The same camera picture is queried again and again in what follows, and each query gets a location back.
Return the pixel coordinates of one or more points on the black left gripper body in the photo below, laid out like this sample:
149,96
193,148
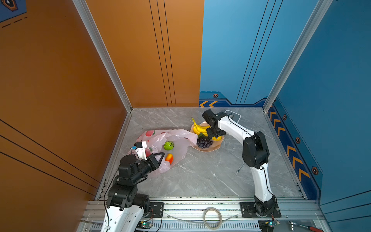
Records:
151,162

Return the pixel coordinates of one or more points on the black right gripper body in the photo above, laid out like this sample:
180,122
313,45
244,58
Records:
214,133

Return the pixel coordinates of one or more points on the red yellow mango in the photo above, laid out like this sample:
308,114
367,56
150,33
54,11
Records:
169,158

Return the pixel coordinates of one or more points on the pink printed plastic bag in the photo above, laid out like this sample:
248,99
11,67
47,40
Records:
155,140

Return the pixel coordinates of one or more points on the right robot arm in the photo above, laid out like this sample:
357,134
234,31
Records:
255,155

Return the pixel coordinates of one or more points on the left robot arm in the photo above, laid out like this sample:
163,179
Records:
125,207

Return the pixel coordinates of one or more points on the yellow banana bunch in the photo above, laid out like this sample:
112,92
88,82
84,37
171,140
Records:
200,129

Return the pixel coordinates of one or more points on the white grey tissue box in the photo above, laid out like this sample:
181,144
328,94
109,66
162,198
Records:
233,115

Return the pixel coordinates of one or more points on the silver wrench on table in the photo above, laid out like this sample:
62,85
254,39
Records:
240,167

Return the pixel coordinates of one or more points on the left green circuit board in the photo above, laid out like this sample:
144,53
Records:
144,225

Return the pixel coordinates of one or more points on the green circuit board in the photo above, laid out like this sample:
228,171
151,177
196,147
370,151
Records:
144,225
268,225

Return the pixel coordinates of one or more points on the coiled clear tube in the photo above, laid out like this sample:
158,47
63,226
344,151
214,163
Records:
212,218

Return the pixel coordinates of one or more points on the right green circuit board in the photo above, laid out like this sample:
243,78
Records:
268,225

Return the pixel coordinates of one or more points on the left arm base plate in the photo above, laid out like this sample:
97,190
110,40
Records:
156,210

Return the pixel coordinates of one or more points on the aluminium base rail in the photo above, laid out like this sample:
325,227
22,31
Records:
305,212

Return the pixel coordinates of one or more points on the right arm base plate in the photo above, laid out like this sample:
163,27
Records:
260,210

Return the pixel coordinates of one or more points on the red handled screwdriver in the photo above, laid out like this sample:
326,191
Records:
310,228

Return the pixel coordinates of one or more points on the aluminium corner post right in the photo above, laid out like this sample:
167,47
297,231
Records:
312,24

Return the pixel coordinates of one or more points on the aluminium corner post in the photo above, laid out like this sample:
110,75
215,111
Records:
312,24
93,31

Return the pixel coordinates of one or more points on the aluminium corner post left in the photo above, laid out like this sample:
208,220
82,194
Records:
93,31

